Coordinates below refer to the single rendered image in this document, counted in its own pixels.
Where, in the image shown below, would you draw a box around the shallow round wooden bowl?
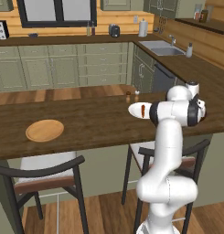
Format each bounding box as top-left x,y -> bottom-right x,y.
25,119 -> 65,144

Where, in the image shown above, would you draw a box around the white round plate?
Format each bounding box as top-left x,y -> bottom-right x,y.
127,101 -> 154,120

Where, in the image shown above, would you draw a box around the dark stool with white seat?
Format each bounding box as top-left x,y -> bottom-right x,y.
121,138 -> 211,234
0,151 -> 90,234

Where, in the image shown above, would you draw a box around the green cupboard under sink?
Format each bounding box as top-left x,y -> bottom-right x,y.
131,45 -> 156,94

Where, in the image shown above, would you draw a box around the dark grey dishwasher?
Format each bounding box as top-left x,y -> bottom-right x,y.
151,61 -> 178,94

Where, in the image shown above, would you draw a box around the green base cupboard run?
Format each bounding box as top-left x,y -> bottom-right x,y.
0,42 -> 134,93

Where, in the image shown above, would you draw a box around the grey kitchen sink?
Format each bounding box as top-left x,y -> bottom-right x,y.
138,39 -> 187,58

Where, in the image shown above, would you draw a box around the dark grey toaster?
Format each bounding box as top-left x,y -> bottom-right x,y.
108,23 -> 121,38

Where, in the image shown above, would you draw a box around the white paper towel roll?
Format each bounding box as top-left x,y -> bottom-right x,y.
137,18 -> 149,38

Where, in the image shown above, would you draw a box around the silver tap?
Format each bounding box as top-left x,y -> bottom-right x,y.
168,34 -> 177,48

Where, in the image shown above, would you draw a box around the white soap dispenser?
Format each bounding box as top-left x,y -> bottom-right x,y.
186,42 -> 194,59

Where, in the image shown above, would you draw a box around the hanging dark kitchen tools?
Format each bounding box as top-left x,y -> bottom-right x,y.
153,16 -> 166,35

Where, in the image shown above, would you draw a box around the black-framed window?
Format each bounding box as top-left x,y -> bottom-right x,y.
16,0 -> 98,29

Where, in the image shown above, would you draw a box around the dark brown jar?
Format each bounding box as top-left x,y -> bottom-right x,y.
199,9 -> 209,23

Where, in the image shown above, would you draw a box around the white microwave oven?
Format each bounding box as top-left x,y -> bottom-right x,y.
0,20 -> 10,41

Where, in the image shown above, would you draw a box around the green corner wall cupboard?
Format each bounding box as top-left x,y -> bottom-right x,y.
143,0 -> 207,19

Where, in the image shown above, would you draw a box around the dark wooden wall shelf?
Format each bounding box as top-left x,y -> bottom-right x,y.
174,17 -> 224,36

